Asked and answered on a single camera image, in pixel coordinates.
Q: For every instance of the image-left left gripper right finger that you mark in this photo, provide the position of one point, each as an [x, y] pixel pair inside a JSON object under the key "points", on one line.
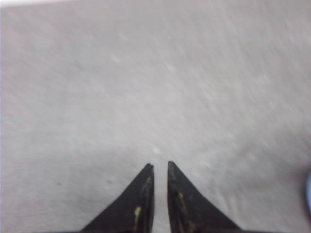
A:
{"points": [[189, 211]]}

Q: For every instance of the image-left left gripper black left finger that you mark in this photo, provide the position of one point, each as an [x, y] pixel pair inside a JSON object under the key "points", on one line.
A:
{"points": [[132, 211]]}

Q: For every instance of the blue plastic plate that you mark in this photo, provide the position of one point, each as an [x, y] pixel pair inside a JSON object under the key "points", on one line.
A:
{"points": [[308, 192]]}

